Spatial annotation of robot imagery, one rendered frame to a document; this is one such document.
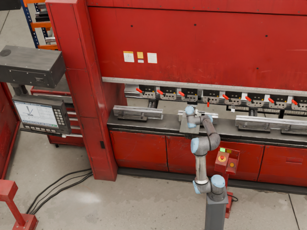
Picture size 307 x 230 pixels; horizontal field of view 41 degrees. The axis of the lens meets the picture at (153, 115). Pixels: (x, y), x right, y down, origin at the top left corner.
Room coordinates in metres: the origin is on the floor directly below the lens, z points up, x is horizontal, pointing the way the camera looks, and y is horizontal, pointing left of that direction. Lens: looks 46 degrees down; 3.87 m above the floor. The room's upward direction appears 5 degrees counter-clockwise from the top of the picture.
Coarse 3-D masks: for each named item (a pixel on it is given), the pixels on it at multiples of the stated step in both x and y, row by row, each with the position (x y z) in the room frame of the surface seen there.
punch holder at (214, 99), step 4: (204, 92) 2.74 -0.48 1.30; (208, 92) 2.73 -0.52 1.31; (212, 92) 2.73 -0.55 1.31; (216, 92) 2.72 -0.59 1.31; (204, 96) 2.74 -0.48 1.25; (208, 96) 2.74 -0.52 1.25; (212, 96) 2.73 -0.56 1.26; (216, 96) 2.72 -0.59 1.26; (204, 100) 2.74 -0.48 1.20; (212, 100) 2.72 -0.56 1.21; (216, 100) 2.71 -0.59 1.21
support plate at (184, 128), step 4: (184, 112) 2.81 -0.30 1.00; (184, 116) 2.75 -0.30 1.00; (184, 120) 2.70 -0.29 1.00; (184, 124) 2.65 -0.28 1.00; (180, 128) 2.60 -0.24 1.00; (184, 128) 2.60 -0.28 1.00; (188, 128) 2.59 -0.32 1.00; (192, 128) 2.59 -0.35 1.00; (196, 128) 2.58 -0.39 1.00; (184, 132) 2.55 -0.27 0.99; (188, 132) 2.54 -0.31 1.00; (192, 132) 2.54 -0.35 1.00; (196, 132) 2.53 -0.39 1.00
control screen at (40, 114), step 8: (16, 104) 2.54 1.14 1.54; (24, 104) 2.52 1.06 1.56; (32, 104) 2.50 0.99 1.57; (24, 112) 2.53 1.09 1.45; (32, 112) 2.51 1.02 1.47; (40, 112) 2.48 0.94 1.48; (48, 112) 2.46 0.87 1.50; (24, 120) 2.54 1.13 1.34; (32, 120) 2.52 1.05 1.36; (40, 120) 2.49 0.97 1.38; (48, 120) 2.47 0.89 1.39
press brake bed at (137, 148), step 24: (120, 144) 2.84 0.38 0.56; (144, 144) 2.78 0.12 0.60; (168, 144) 2.72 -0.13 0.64; (240, 144) 2.55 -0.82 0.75; (264, 144) 2.51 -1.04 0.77; (288, 144) 2.45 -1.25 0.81; (120, 168) 2.92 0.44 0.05; (144, 168) 2.84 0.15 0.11; (168, 168) 2.77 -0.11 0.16; (192, 168) 2.67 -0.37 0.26; (240, 168) 2.54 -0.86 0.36; (264, 168) 2.49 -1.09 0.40; (288, 168) 2.43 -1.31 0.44; (288, 192) 2.42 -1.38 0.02
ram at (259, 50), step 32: (96, 32) 2.97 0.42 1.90; (128, 32) 2.90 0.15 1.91; (160, 32) 2.83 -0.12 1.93; (192, 32) 2.77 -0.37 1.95; (224, 32) 2.71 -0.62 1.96; (256, 32) 2.65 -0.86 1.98; (288, 32) 2.60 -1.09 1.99; (128, 64) 2.91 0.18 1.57; (160, 64) 2.84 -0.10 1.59; (192, 64) 2.77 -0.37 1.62; (224, 64) 2.71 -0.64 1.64; (256, 64) 2.64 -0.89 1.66; (288, 64) 2.58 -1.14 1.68
